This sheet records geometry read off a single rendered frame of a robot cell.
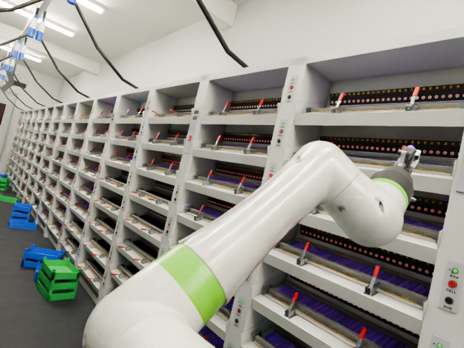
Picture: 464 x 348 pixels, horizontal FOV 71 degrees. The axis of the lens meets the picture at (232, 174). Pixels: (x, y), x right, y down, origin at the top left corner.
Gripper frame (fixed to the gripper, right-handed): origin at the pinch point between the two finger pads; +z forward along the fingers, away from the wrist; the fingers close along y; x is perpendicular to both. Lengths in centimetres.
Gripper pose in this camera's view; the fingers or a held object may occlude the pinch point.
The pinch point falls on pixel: (411, 159)
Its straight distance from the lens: 97.2
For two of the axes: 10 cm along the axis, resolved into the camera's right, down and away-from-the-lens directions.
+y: 0.2, 9.0, 4.3
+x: 7.9, 2.5, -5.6
